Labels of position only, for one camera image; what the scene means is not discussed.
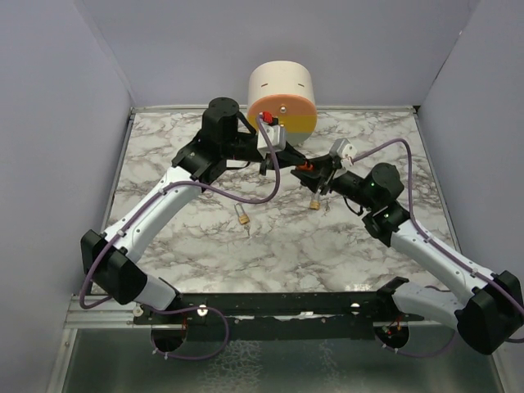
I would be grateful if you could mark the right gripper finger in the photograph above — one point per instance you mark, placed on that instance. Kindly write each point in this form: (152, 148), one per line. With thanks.
(311, 179)
(319, 162)

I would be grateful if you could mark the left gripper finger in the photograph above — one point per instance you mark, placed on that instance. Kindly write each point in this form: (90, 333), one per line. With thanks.
(290, 151)
(290, 162)

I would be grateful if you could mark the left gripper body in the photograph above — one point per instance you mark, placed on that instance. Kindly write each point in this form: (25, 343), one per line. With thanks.
(268, 163)

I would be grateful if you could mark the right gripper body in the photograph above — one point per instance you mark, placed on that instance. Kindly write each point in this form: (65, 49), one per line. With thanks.
(327, 173)

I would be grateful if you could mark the orange black padlock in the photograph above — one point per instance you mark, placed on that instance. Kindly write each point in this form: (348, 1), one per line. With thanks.
(306, 167)

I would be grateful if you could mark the brass padlock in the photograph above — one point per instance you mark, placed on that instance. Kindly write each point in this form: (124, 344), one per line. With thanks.
(242, 216)
(315, 202)

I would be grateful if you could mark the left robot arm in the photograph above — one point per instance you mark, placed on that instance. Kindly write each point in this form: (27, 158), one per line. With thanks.
(110, 258)

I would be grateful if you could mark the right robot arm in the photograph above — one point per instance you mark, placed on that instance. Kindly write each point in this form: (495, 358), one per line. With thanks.
(485, 308)

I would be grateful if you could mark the round three-drawer storage box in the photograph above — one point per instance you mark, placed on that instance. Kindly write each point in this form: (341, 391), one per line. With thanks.
(285, 90)

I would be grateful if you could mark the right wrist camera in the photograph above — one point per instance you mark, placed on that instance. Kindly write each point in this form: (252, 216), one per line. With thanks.
(343, 152)

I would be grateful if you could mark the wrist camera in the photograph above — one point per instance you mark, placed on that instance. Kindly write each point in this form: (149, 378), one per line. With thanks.
(271, 133)
(343, 152)

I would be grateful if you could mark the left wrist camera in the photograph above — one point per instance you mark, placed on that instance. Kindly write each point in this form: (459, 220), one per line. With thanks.
(271, 133)

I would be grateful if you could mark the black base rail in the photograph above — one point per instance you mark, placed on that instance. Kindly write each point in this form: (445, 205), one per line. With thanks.
(201, 317)

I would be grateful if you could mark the aluminium frame rail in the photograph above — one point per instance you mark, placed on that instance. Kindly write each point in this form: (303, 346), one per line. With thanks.
(108, 315)

